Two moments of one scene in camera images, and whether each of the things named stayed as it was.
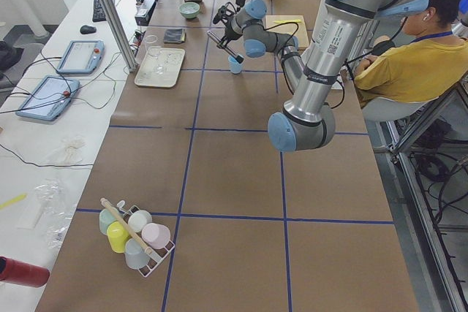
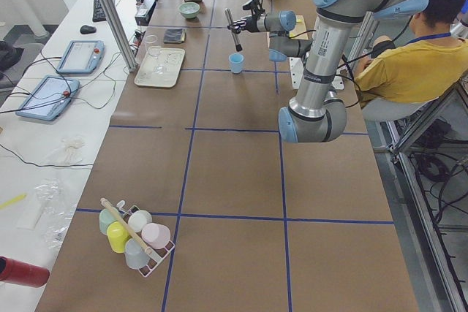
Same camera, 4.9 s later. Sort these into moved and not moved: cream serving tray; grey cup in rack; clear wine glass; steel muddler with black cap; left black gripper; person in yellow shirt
Moved: steel muddler with black cap; left black gripper
Not moved: clear wine glass; cream serving tray; grey cup in rack; person in yellow shirt
